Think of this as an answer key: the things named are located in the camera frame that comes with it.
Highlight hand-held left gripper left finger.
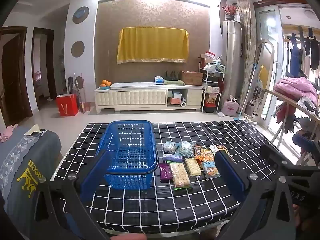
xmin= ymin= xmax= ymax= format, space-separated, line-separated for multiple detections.
xmin=32 ymin=150 xmax=113 ymax=240

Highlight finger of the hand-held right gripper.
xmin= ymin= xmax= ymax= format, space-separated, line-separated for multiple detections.
xmin=292 ymin=132 xmax=317 ymax=155
xmin=259 ymin=143 xmax=320 ymax=178

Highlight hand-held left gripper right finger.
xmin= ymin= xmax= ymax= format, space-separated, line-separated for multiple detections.
xmin=214 ymin=151 xmax=297 ymax=240

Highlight cartoon print snack packet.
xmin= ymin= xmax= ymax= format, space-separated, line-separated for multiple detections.
xmin=201 ymin=160 xmax=220 ymax=180

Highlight orange white swirl packet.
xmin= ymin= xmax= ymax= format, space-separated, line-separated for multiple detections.
xmin=209 ymin=144 xmax=228 ymax=155

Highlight small cracker packet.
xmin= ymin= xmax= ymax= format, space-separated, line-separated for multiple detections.
xmin=184 ymin=157 xmax=202 ymax=178

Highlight dark orange snack packet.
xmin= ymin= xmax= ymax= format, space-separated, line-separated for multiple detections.
xmin=194 ymin=145 xmax=204 ymax=162

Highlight blue plastic basket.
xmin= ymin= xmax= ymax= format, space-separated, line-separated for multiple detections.
xmin=97 ymin=120 xmax=159 ymax=190

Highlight large cracker packet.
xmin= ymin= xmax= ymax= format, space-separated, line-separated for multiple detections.
xmin=169 ymin=162 xmax=192 ymax=190

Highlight clear blue bread packet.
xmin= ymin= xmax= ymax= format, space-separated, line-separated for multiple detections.
xmin=176 ymin=141 xmax=196 ymax=157
xmin=162 ymin=141 xmax=180 ymax=155

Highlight light purple candy stick pack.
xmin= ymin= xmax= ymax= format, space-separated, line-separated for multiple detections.
xmin=162 ymin=154 xmax=183 ymax=163

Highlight dark purple snack packet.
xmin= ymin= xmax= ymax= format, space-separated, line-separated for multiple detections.
xmin=159 ymin=163 xmax=173 ymax=183

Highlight person's right hand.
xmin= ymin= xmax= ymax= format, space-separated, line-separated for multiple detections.
xmin=291 ymin=203 xmax=313 ymax=228

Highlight dark red garments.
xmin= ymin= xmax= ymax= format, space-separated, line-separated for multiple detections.
xmin=275 ymin=100 xmax=300 ymax=133

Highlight wooden clothes rack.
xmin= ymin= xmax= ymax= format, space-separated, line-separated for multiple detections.
xmin=264 ymin=87 xmax=320 ymax=165

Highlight pink quilt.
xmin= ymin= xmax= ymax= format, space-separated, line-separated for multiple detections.
xmin=273 ymin=77 xmax=318 ymax=105

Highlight black checkered tablecloth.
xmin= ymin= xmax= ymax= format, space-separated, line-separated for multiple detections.
xmin=50 ymin=120 xmax=298 ymax=235

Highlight pink bag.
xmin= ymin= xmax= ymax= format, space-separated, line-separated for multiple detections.
xmin=223 ymin=96 xmax=240 ymax=117

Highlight grey folded clothes pile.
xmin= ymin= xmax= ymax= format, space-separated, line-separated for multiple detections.
xmin=0 ymin=126 xmax=62 ymax=233

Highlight cream cloth piece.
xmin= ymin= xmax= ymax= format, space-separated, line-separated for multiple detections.
xmin=26 ymin=124 xmax=42 ymax=137

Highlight red paper bag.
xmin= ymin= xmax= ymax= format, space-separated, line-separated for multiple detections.
xmin=55 ymin=94 xmax=79 ymax=117

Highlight broom with dustpan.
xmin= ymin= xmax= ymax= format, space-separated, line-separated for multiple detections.
xmin=72 ymin=72 xmax=87 ymax=114

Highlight white rack shelf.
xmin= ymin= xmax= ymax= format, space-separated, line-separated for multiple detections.
xmin=199 ymin=54 xmax=225 ymax=113

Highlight white TV cabinet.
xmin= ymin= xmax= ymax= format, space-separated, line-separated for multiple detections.
xmin=94 ymin=82 xmax=204 ymax=113

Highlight hanging dark clothes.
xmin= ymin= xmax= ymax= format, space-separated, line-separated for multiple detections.
xmin=287 ymin=27 xmax=320 ymax=78

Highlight pink cloth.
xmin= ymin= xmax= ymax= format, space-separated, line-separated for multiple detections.
xmin=0 ymin=124 xmax=18 ymax=143

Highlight patterned curtain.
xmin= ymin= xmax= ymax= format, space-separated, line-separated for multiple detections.
xmin=236 ymin=0 xmax=260 ymax=115

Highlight white foam pad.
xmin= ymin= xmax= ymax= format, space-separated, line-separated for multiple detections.
xmin=110 ymin=82 xmax=165 ymax=89

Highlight cardboard box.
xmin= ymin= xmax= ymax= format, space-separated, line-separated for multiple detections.
xmin=180 ymin=70 xmax=203 ymax=86

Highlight silver standing air conditioner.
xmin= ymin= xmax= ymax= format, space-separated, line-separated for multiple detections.
xmin=222 ymin=20 xmax=244 ymax=105

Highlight green folded cloth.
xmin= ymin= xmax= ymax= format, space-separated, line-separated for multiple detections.
xmin=164 ymin=79 xmax=185 ymax=87

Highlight black router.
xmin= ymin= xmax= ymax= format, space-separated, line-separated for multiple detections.
xmin=164 ymin=70 xmax=180 ymax=80

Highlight glass balcony door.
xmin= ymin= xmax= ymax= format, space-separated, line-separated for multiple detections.
xmin=255 ymin=5 xmax=320 ymax=155

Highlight dark wooden door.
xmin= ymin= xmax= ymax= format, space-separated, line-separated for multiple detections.
xmin=0 ymin=26 xmax=33 ymax=128

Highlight yellow cloth cover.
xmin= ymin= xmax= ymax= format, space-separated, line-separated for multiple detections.
xmin=117 ymin=26 xmax=190 ymax=65

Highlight vase of red flowers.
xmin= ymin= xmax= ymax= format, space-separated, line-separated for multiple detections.
xmin=222 ymin=4 xmax=239 ymax=20

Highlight dark wooden door frame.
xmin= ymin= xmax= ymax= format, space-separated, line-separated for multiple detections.
xmin=31 ymin=27 xmax=57 ymax=103

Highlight brown round wall disc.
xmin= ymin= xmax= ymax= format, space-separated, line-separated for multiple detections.
xmin=71 ymin=40 xmax=85 ymax=57

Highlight blue round wall plate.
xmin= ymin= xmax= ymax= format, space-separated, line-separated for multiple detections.
xmin=72 ymin=6 xmax=90 ymax=25

